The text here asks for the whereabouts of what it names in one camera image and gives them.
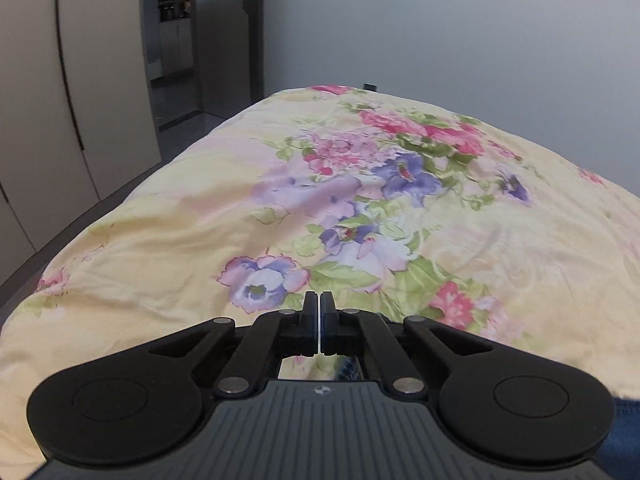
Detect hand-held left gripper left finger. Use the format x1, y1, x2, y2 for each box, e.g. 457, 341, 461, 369
145, 291, 320, 397

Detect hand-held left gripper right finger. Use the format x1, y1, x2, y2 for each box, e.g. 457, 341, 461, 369
320, 291, 495, 397

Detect blue denim pants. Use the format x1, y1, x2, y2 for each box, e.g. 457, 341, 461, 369
332, 354, 640, 480

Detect floral yellow quilt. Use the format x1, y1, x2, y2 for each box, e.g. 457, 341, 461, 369
0, 85, 640, 480

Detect grey door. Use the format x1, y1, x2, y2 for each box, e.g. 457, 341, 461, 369
192, 0, 266, 122

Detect grey kitchen cabinet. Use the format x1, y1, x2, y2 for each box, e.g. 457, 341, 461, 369
157, 0, 196, 80

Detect beige wardrobe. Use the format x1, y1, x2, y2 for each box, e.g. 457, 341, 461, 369
0, 0, 164, 288

